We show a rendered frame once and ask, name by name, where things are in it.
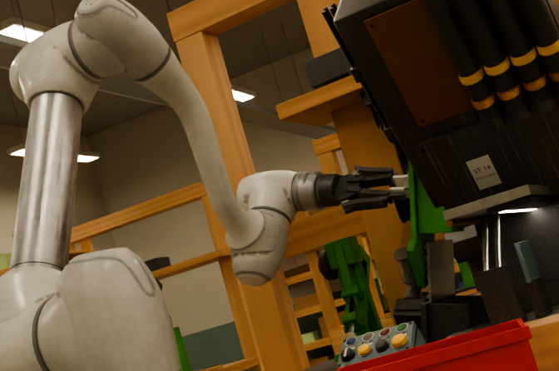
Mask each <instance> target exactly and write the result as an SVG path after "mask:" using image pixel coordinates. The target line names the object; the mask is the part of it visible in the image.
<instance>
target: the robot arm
mask: <svg viewBox="0 0 559 371"><path fill-rule="evenodd" d="M124 72H125V73H126V74H127V75H128V76H130V77H131V78H132V79H134V80H135V81H136V82H138V83H139V84H141V85H142V86H144V87H145V88H147V89H148V90H150V91H151V92H153V93H155V94H156V95H157V96H158V97H160V98H161V99H163V100H164V101H166V102H167V103H168V104H169V105H170V106H171V107H172V108H173V109H174V111H175V112H176V114H177V116H178V117H179V118H180V120H181V123H182V125H183V127H184V129H185V131H186V135H187V137H188V140H189V143H190V147H191V149H192V152H193V155H194V157H195V161H196V164H197V166H198V169H199V172H200V176H201V179H202V181H203V184H204V187H205V190H206V193H207V195H208V198H209V200H210V203H211V206H212V208H213V210H214V212H215V214H216V216H217V218H218V220H219V221H220V223H221V224H222V225H223V227H224V228H225V230H226V234H225V241H226V243H227V245H228V246H229V247H230V253H231V256H232V257H233V260H232V267H233V271H234V273H235V277H236V278H237V279H238V280H239V281H240V282H241V283H243V284H247V285H251V286H261V285H264V284H266V283H267V282H270V281H271V280H272V279H273V278H274V277H275V275H276V273H277V271H278V270H279V268H280V265H281V263H282V260H283V258H284V253H285V251H286V247H287V244H288V239H289V228H290V225H291V223H292V221H293V219H294V217H295V216H296V215H297V212H298V211H307V210H322V209H324V207H330V206H340V205H342V207H343V210H344V213H345V214H349V213H351V212H354V211H358V210H372V209H381V208H386V207H387V206H388V203H389V204H390V205H391V204H393V200H405V198H409V190H404V188H403V187H401V186H404V184H405V181H406V178H407V175H408V174H395V172H394V170H393V167H362V166H355V167H354V172H353V173H352V174H347V175H345V176H341V175H339V174H336V173H334V174H323V173H322V172H320V171H311V172H293V171H264V172H260V173H255V174H253V175H250V176H246V177H245V178H243V179H242V180H241V181H240V183H239V184H238V187H237V190H236V198H235V195H234V193H233V190H232V188H231V185H230V180H229V177H228V174H227V171H226V168H225V163H224V160H223V157H222V154H221V151H220V146H219V143H218V140H217V137H216V134H215V129H214V126H213V123H212V120H211V118H210V114H209V112H208V110H207V108H206V105H205V103H204V101H203V99H202V97H201V95H200V93H199V92H198V91H197V89H196V87H195V85H194V84H193V82H192V81H191V79H190V78H189V77H188V75H187V74H186V72H185V70H184V68H183V67H182V65H181V64H180V63H179V61H178V59H177V58H176V55H175V53H174V52H173V51H172V49H171V47H170V46H169V45H168V44H167V42H166V40H165V39H164V38H163V36H162V35H161V34H160V33H159V31H158V30H157V29H156V27H155V26H154V25H153V24H152V23H151V22H150V21H149V20H148V19H147V18H146V17H145V16H144V15H143V14H142V13H141V12H140V11H138V10H137V9H136V8H135V7H133V6H132V5H131V4H130V3H129V2H127V1H125V0H82V1H81V3H80V4H79V6H78V7H77V10H76V13H75V19H74V20H72V21H70V22H65V23H63V24H61V25H59V26H57V27H54V28H53V29H51V30H49V31H47V32H45V33H43V34H42V35H41V36H39V37H37V38H35V39H34V40H32V41H31V42H29V43H28V44H27V45H26V46H25V47H24V48H23V49H22V50H21V51H20V52H19V53H18V54H17V56H16V57H15V59H14V61H13V62H12V65H11V67H10V71H9V79H10V83H11V86H12V89H13V91H14V92H15V94H16V95H17V97H18V98H19V99H20V100H22V101H23V102H25V103H26V104H27V107H28V109H29V110H30V115H29V121H28V128H27V139H26V146H25V152H24V159H23V166H22V178H21V185H20V191H19V197H18V203H17V216H16V222H15V229H14V236H13V242H12V253H11V260H10V267H9V271H8V272H7V273H5V274H4V275H2V276H1V277H0V371H181V364H180V360H179V355H178V349H177V344H176V338H175V334H174V330H173V328H172V324H171V319H170V315H169V313H168V310H167V307H166V302H165V300H164V297H163V295H162V293H161V289H160V287H159V285H158V284H157V282H156V279H155V277H154V276H153V274H152V273H151V271H150V270H149V268H148V267H147V265H146V264H145V262H144V261H143V260H142V259H141V257H140V256H139V255H136V254H134V253H133V252H132V251H130V250H129V249H127V248H126V247H121V248H114V249H109V250H99V251H95V252H91V253H86V254H83V255H78V256H75V257H74V258H73V259H72V260H71V261H70V262H69V264H68V260H69V251H70V243H71V233H72V216H73V207H74V198H75V189H76V179H77V162H78V153H79V145H80V135H81V126H82V116H83V115H84V114H85V113H86V112H87V110H88V109H89V107H90V105H91V103H92V99H93V97H94V96H95V94H96V92H97V90H98V88H99V86H100V85H101V81H102V80H104V79H106V78H108V77H111V76H115V75H119V74H122V73H124ZM390 179H391V180H390ZM394 184H395V186H396V187H390V188H389V190H371V189H369V188H374V187H379V186H389V185H394ZM379 202H381V203H379Z"/></svg>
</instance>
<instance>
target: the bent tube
mask: <svg viewBox="0 0 559 371"><path fill-rule="evenodd" d="M404 190H409V185H408V175H407V178H406V181H405V184H404ZM421 289H422V287H418V286H417V284H413V285H408V287H407V289H406V292H405V295H404V297H403V298H404V299H418V298H419V295H420V293H421Z"/></svg>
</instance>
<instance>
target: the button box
mask: <svg viewBox="0 0 559 371"><path fill-rule="evenodd" d="M403 324H406V325H407V328H406V329H405V330H403V331H397V327H398V325H396V326H393V327H390V328H388V329H389V333H388V334H386V335H384V336H381V335H380V332H381V330H383V329H381V330H378V331H374V332H369V333H372V334H373V336H372V338H371V339H368V340H363V336H364V335H365V334H363V335H360V336H356V337H355V338H356V340H355V342H354V343H353V344H350V345H348V344H346V342H347V340H348V339H345V340H343V342H342V346H341V350H340V353H341V352H342V351H343V350H344V349H345V348H351V349H352V350H353V351H354V356H353V357H352V358H351V359H348V360H342V359H341V358H340V354H339V361H338V364H337V369H338V368H341V367H344V366H348V365H350V364H356V363H359V362H363V361H365V360H369V359H374V358H377V357H381V356H384V355H387V354H392V353H396V352H398V351H402V350H405V349H411V348H414V347H417V346H420V345H424V344H426V341H425V339H424V337H423V336H422V334H421V333H420V331H419V329H418V326H417V325H416V324H415V322H414V321H412V322H408V323H403ZM366 334H367V333H366ZM396 334H404V335H405V336H406V338H407V342H406V343H405V344H404V345H403V346H401V347H398V348H395V347H394V346H392V344H391V340H392V338H393V336H395V335H396ZM380 339H385V340H386V341H387V342H388V347H387V348H386V349H384V350H382V351H377V350H376V348H375V344H376V342H377V341H379V340H380ZM362 344H368V345H369V347H370V348H371V349H370V351H369V353H368V354H365V355H363V356H361V355H359V353H358V348H359V346H360V345H362Z"/></svg>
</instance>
